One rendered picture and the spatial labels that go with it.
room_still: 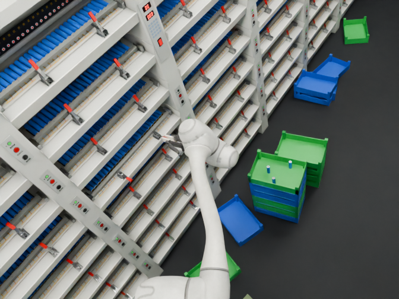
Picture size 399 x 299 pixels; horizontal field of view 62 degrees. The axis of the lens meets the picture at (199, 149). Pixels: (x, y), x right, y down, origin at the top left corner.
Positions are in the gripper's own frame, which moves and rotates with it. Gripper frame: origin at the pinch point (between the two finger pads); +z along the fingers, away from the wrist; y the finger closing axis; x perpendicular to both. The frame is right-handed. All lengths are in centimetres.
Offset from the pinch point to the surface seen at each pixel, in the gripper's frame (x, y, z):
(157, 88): 19.9, 13.2, 6.2
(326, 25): -77, 215, 31
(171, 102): 8.7, 16.0, 6.3
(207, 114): -20.6, 36.2, 13.5
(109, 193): -1.1, -36.4, 8.5
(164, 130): -1.0, 5.1, 8.6
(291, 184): -66, 34, -32
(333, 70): -97, 176, 10
